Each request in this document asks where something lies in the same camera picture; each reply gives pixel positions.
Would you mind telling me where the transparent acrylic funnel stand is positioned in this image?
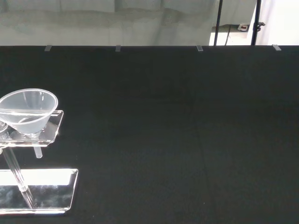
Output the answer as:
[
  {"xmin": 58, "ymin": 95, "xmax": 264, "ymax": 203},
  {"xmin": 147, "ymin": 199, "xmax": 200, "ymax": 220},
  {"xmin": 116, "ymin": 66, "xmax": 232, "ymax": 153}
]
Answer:
[{"xmin": 0, "ymin": 109, "xmax": 79, "ymax": 216}]

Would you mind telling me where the black bench cloth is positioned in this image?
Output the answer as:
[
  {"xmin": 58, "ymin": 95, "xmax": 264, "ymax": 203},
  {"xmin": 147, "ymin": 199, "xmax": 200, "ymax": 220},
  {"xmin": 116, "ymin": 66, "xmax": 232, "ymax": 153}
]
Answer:
[{"xmin": 0, "ymin": 45, "xmax": 299, "ymax": 224}]

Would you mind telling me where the black tripod pole with clamp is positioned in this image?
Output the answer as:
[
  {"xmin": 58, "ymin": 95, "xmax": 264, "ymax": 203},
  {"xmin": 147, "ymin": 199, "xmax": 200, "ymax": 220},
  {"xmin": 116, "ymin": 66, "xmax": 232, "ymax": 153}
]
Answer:
[{"xmin": 250, "ymin": 0, "xmax": 266, "ymax": 46}]

